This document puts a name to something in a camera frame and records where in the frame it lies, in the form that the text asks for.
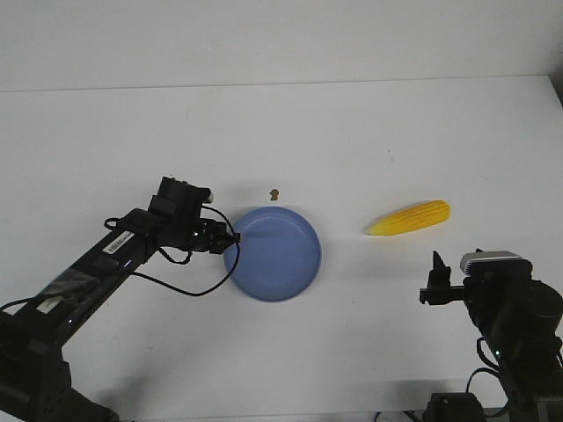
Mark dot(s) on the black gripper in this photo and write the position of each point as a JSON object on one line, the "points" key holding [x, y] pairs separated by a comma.
{"points": [[438, 289], [179, 223]]}

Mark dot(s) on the yellow corn cob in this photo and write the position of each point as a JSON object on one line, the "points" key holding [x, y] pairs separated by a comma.
{"points": [[409, 219]]}

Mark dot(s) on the blue round plate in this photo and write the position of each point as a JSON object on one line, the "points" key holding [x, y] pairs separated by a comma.
{"points": [[278, 256]]}

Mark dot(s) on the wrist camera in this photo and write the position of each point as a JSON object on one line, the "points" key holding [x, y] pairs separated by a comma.
{"points": [[471, 259], [196, 194]]}

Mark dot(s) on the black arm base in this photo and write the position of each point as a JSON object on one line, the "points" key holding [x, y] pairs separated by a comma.
{"points": [[453, 407]]}

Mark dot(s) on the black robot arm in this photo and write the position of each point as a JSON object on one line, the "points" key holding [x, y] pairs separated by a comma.
{"points": [[517, 318], [35, 379]]}

